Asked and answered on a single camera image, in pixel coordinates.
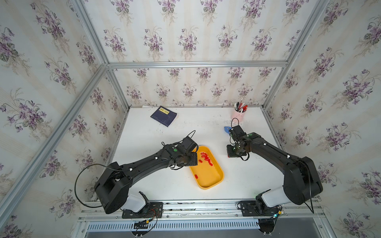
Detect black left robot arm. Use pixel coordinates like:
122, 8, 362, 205
73, 130, 199, 214

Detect dark blue notebook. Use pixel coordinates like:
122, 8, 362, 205
150, 106, 177, 127

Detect red pens in cup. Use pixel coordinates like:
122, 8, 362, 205
234, 99, 248, 113

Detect aluminium front rail frame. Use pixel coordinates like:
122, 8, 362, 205
71, 199, 336, 238

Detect yellow plastic storage tray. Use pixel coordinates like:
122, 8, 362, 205
190, 146, 224, 190

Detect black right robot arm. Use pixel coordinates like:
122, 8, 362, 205
227, 125, 323, 214

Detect blue plastic clip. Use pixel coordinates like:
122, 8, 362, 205
224, 127, 232, 134

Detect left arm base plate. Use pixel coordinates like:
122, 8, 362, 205
122, 202, 163, 219

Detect pink pen cup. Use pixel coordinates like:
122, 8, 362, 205
231, 109, 246, 123

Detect red sleeve in tray cluster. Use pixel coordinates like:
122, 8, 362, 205
199, 152, 213, 167

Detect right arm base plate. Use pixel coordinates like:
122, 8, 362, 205
237, 200, 282, 217

